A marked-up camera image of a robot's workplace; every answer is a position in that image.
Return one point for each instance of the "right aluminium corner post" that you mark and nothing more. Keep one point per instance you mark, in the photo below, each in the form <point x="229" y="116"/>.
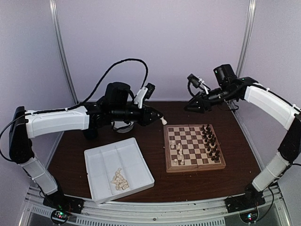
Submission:
<point x="247" y="36"/>

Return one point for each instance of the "aluminium corner post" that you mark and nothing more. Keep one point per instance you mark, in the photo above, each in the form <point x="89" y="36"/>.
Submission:
<point x="62" y="54"/>
<point x="247" y="36"/>

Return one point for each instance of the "white scalloped bowl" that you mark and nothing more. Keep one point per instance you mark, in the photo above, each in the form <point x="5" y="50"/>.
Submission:
<point x="123" y="129"/>

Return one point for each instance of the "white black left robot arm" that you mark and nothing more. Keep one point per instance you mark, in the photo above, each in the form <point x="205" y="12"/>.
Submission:
<point x="27" y="125"/>

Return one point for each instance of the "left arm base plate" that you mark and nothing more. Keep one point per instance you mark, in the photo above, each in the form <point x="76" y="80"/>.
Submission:
<point x="65" y="203"/>

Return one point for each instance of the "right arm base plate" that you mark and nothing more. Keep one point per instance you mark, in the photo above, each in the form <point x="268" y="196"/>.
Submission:
<point x="240" y="203"/>

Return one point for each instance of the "left aluminium corner post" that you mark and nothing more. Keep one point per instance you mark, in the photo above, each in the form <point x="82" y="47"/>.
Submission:
<point x="62" y="54"/>

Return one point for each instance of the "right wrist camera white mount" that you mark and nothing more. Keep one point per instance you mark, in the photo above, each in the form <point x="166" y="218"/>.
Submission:
<point x="198" y="83"/>

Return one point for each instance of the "white compartment tray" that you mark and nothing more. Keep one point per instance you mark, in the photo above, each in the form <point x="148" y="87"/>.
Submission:
<point x="102" y="163"/>

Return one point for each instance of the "wooden chess board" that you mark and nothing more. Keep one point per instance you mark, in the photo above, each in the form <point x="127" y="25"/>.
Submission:
<point x="194" y="155"/>

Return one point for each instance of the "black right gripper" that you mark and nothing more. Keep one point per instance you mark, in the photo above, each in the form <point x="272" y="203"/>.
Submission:
<point x="200" y="99"/>

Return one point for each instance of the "pile of white chess pieces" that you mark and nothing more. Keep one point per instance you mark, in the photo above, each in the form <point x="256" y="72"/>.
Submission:
<point x="119" y="181"/>

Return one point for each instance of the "aluminium front frame rail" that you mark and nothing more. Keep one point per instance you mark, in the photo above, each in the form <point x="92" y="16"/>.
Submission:
<point x="211" y="212"/>

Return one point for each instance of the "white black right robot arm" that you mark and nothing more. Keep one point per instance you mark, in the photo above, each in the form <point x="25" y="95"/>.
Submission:
<point x="250" y="90"/>

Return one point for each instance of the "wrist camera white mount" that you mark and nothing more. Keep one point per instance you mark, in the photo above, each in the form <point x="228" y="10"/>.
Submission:
<point x="198" y="83"/>
<point x="143" y="93"/>

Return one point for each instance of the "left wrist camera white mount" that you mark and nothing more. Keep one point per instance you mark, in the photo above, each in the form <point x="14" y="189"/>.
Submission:
<point x="143" y="93"/>

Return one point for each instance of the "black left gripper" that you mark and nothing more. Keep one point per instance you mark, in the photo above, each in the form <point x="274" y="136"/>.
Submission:
<point x="146" y="119"/>

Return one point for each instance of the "row of dark chess pieces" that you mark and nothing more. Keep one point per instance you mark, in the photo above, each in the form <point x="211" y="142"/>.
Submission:
<point x="210" y="143"/>

